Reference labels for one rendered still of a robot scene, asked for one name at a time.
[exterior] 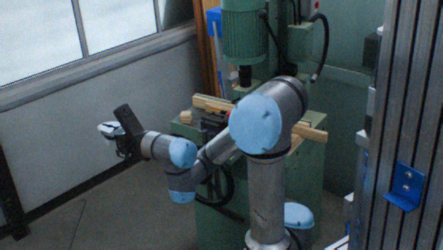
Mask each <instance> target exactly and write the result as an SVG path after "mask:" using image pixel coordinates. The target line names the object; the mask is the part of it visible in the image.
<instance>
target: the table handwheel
mask: <svg viewBox="0 0 443 250"><path fill-rule="evenodd" d="M195 145H196V147H197V150H198V151H200V150H201V149H202V147H203V146H202V145H197V144H195ZM219 168H221V169H222V171H223V173H224V175H225V178H226V180H227V184H228V191H227V194H226V195H225V197H224V196H223V194H222V193H221V192H220V191H219V190H218V189H217V188H216V187H215V186H214V184H213V183H212V182H211V180H212V178H213V175H212V174H214V173H215V172H216V170H214V171H213V172H212V173H210V174H209V176H208V177H207V178H205V179H204V180H202V182H201V183H200V184H201V185H206V184H209V187H211V188H212V189H213V190H214V191H215V193H216V194H217V195H218V197H219V198H220V199H221V200H218V201H213V200H209V199H206V198H204V197H202V196H201V195H200V194H198V193H195V200H197V201H198V202H200V203H201V204H203V205H205V206H209V207H222V206H224V205H226V204H227V203H229V201H230V200H231V199H232V197H233V194H234V192H235V183H234V179H233V174H232V173H231V172H230V170H229V166H228V165H227V164H226V163H224V164H223V165H222V166H219Z"/></svg>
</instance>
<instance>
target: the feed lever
mask: <svg viewBox="0 0 443 250"><path fill-rule="evenodd" d="M257 15H258V17H259V18H260V19H263V20H264V23H265V25H266V26H267V28H268V30H269V32H270V34H271V37H272V40H273V41H274V42H275V45H276V47H277V49H278V52H279V54H280V55H281V56H282V59H283V61H284V65H283V67H282V75H283V76H292V77H295V76H296V75H297V73H298V65H297V64H296V63H292V62H287V60H286V57H285V55H284V53H283V51H282V49H281V47H280V45H279V43H278V40H277V38H276V36H275V35H274V33H273V31H272V29H271V26H270V24H269V22H268V20H267V11H266V10H265V9H261V10H260V11H259V12H258V13H257Z"/></svg>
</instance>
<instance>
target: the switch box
mask: <svg viewBox="0 0 443 250"><path fill-rule="evenodd" d="M317 2H319V7H318V8H317V11H315V9H316V7H315V4H316V3H317ZM314 11H315V12H314ZM318 11H320V0H301V15H302V16H310V17H311V16H312V15H314V14H316V13H317V12H318Z"/></svg>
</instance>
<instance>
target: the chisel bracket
mask: <svg viewBox="0 0 443 250"><path fill-rule="evenodd" d="M262 85H263V81H260V80H256V79H253V78H251V87H248V88H242V87H240V85H238V86H237V87H236V88H235V89H233V99H234V100H235V99H237V98H238V97H240V99H239V100H238V101H237V102H236V104H238V103H239V102H240V101H241V100H242V99H243V98H244V97H246V96H247V95H249V94H251V93H252V92H254V91H255V90H256V89H258V88H259V87H260V86H262Z"/></svg>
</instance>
